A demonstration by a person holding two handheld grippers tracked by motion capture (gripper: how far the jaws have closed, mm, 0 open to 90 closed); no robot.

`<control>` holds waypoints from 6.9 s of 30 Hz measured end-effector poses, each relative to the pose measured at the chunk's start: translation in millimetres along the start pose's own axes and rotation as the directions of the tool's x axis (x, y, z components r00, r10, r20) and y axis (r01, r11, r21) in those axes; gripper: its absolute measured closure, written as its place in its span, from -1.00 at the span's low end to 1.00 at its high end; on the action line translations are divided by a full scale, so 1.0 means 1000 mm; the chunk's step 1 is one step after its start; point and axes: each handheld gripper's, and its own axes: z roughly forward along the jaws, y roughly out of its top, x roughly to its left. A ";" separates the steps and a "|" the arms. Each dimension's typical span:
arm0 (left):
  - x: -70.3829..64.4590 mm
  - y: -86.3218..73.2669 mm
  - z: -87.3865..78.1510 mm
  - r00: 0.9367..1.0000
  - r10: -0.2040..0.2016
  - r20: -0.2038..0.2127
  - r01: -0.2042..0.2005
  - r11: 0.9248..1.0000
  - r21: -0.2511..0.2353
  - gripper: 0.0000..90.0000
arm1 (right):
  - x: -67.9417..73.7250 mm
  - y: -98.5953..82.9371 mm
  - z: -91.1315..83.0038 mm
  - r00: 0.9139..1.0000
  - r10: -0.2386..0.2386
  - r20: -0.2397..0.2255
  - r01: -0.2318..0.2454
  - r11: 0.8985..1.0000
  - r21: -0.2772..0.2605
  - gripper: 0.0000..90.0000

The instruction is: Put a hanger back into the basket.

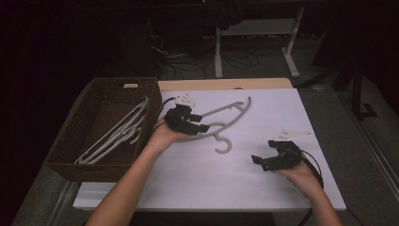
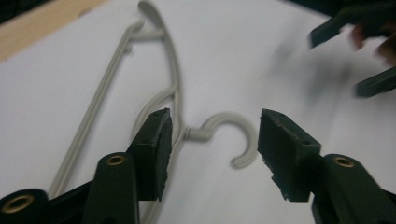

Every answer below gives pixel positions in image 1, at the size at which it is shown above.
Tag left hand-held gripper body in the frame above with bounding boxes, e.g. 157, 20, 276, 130
164, 94, 200, 137

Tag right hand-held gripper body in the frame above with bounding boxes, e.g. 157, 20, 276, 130
263, 129, 312, 172

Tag brown woven basket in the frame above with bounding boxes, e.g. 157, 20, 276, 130
45, 76, 163, 184

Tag person's left hand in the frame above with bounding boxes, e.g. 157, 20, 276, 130
146, 117, 190, 155

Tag person's right hand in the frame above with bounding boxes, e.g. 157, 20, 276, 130
274, 153, 322, 198

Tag dark metal stand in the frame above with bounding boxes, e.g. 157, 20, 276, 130
296, 58, 378, 121

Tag dark hanging cloth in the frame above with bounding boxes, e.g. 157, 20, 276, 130
203, 0, 247, 31

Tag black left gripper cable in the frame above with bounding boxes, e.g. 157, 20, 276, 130
150, 96, 177, 135

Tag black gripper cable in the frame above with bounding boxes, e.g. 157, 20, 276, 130
296, 150, 325, 226
150, 96, 177, 135

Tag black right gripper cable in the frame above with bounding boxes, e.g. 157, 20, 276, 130
296, 150, 325, 226

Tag black floor cables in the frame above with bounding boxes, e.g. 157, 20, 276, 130
146, 15, 262, 81

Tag white metal desk frame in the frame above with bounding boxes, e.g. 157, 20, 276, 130
214, 6, 306, 79

